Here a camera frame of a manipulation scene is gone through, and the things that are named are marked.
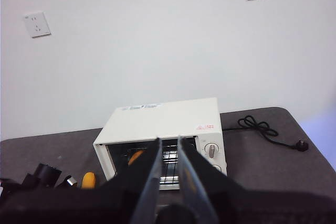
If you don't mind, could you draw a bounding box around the white wall socket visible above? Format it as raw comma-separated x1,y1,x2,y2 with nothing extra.
23,10,52,38

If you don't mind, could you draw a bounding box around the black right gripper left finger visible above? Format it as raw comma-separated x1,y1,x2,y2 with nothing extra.
0,137,162,224

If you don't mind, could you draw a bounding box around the metal wire oven rack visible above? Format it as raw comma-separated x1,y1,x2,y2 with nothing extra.
127,142,197,178

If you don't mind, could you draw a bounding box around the white toaster oven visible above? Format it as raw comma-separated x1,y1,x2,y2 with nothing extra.
92,97,228,190

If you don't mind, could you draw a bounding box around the brown potato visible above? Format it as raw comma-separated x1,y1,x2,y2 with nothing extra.
128,150,144,166

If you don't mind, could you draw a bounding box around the red warning sticker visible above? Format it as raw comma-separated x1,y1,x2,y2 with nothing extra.
196,123,215,131

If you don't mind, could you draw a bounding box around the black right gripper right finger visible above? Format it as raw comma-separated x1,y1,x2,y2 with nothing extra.
178,136,336,224

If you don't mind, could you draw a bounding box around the black oven power cable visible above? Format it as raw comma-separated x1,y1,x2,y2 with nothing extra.
222,115,310,153

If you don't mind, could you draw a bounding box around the yellow toy corn cob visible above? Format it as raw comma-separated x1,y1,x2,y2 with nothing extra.
80,172,97,189

